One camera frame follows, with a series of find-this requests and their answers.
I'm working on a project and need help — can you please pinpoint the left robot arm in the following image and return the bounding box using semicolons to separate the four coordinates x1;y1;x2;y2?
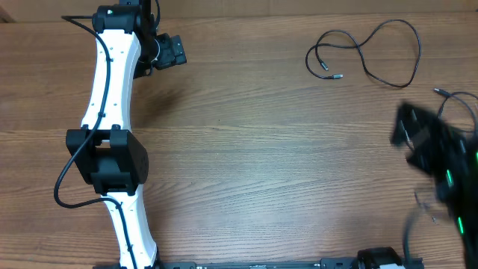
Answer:
54;0;187;268

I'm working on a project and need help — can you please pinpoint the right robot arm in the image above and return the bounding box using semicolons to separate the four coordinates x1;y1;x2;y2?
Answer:
391;102;477;268

